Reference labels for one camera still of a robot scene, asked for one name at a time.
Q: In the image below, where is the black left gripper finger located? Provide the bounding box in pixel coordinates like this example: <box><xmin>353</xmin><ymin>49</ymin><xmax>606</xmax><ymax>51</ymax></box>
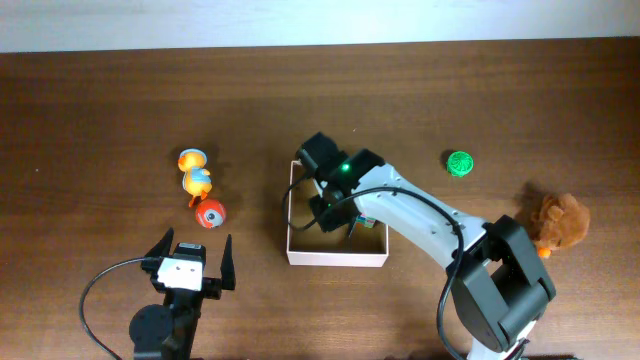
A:
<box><xmin>145</xmin><ymin>227</ymin><xmax>174</xmax><ymax>258</ymax></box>
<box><xmin>220</xmin><ymin>234</ymin><xmax>236</xmax><ymax>291</ymax></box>

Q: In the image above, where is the colourful puzzle cube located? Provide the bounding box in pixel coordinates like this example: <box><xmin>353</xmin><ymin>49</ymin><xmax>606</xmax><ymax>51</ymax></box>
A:
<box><xmin>356</xmin><ymin>214</ymin><xmax>377</xmax><ymax>228</ymax></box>

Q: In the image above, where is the green ridged ball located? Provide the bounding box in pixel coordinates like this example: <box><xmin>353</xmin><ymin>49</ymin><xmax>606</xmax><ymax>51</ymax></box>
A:
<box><xmin>446</xmin><ymin>151</ymin><xmax>474</xmax><ymax>177</ymax></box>

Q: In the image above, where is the brown plush toy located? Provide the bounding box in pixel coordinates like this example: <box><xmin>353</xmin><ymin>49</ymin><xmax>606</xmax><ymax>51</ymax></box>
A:
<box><xmin>528</xmin><ymin>193</ymin><xmax>591</xmax><ymax>258</ymax></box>

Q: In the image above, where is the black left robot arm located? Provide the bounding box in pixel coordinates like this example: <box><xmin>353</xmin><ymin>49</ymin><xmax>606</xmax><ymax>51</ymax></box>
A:
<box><xmin>129</xmin><ymin>229</ymin><xmax>236</xmax><ymax>360</ymax></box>

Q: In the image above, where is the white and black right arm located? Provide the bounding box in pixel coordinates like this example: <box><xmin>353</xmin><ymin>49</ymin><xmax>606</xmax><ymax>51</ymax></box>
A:
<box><xmin>295</xmin><ymin>132</ymin><xmax>556</xmax><ymax>359</ymax></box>

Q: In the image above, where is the pink cardboard box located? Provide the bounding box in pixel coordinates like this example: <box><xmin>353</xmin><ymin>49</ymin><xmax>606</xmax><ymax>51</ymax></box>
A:
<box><xmin>286</xmin><ymin>160</ymin><xmax>389</xmax><ymax>267</ymax></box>

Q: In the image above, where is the red and grey ball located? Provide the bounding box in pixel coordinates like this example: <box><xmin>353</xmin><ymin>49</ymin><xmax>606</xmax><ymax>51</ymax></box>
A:
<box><xmin>195</xmin><ymin>198</ymin><xmax>227</xmax><ymax>229</ymax></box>

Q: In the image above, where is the orange duck toy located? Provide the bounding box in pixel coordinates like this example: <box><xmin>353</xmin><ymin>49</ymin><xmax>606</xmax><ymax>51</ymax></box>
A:
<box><xmin>178</xmin><ymin>148</ymin><xmax>212</xmax><ymax>207</ymax></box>

